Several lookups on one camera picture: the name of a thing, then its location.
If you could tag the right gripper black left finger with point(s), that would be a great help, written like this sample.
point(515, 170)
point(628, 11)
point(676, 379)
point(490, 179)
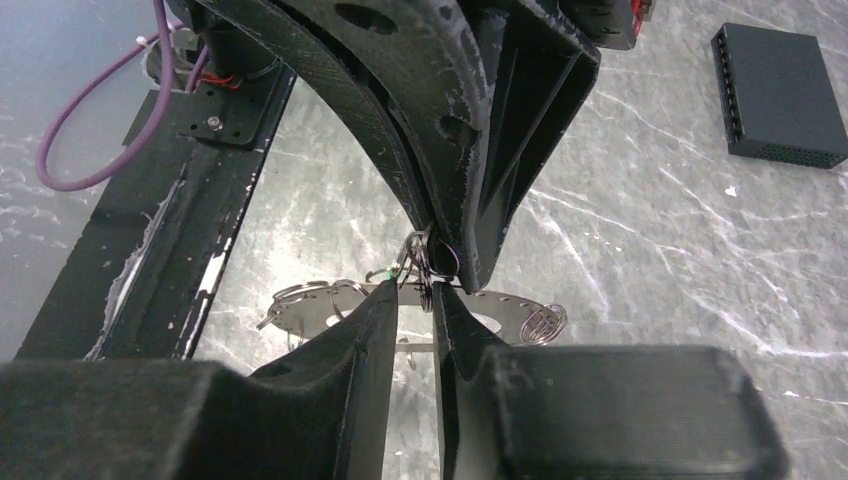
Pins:
point(318, 412)

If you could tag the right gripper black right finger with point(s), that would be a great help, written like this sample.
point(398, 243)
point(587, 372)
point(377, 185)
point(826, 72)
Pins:
point(595, 412)

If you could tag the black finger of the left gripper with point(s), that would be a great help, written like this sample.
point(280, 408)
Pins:
point(407, 79)

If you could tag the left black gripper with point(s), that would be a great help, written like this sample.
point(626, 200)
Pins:
point(540, 65)

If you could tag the metal disc with keyrings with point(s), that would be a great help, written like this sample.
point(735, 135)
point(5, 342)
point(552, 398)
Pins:
point(411, 305)

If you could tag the green key tag with keys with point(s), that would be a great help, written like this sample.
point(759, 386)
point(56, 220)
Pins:
point(383, 274)

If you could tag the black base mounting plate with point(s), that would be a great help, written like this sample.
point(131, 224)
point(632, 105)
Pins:
point(141, 279)

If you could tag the black flat tray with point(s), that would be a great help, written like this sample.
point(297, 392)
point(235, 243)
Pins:
point(777, 100)

